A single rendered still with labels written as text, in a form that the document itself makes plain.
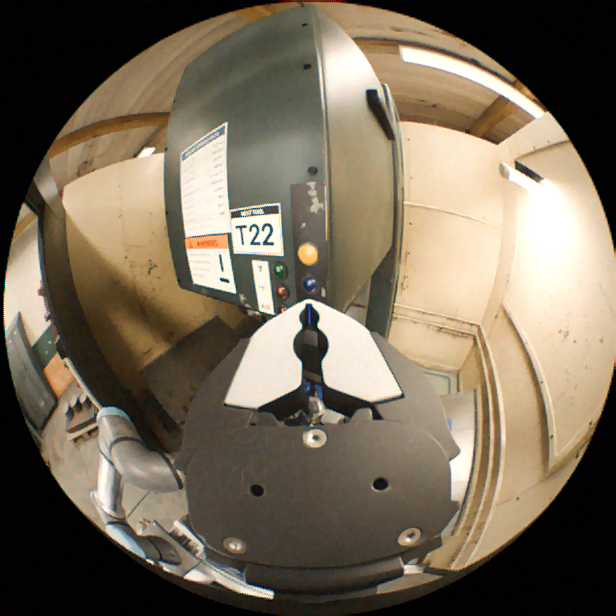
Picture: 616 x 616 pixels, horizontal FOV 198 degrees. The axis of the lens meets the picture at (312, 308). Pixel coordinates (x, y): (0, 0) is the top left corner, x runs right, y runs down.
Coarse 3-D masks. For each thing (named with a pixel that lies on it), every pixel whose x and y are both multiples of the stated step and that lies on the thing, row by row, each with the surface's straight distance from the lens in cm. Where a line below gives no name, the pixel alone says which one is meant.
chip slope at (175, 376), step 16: (192, 336) 173; (208, 336) 172; (224, 336) 172; (240, 336) 173; (176, 352) 166; (192, 352) 164; (208, 352) 163; (224, 352) 163; (144, 368) 164; (160, 368) 162; (176, 368) 159; (192, 368) 157; (208, 368) 156; (160, 384) 156; (176, 384) 153; (192, 384) 151; (160, 400) 152; (176, 400) 149; (176, 416) 145
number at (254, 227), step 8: (248, 224) 30; (256, 224) 29; (264, 224) 28; (272, 224) 27; (248, 232) 31; (256, 232) 29; (264, 232) 28; (272, 232) 28; (256, 240) 30; (264, 240) 29; (272, 240) 28; (256, 248) 30; (264, 248) 29; (272, 248) 28
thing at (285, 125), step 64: (192, 64) 78; (256, 64) 42; (320, 64) 33; (192, 128) 48; (256, 128) 31; (320, 128) 25; (384, 128) 71; (256, 192) 29; (384, 192) 61; (256, 256) 31; (384, 256) 70
